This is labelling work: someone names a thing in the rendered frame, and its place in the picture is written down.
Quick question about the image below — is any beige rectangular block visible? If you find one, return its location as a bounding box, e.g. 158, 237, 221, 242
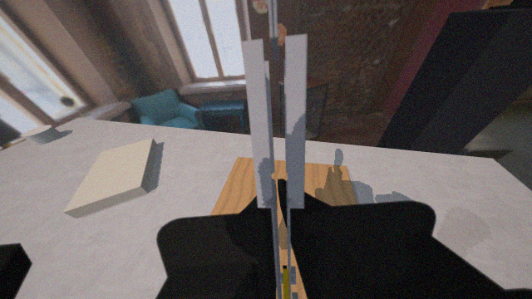
63, 138, 158, 218

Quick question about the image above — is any flat wooden board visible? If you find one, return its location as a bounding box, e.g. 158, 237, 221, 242
211, 157, 357, 299

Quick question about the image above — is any white short cylinder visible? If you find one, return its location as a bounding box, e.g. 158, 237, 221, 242
22, 125, 62, 145

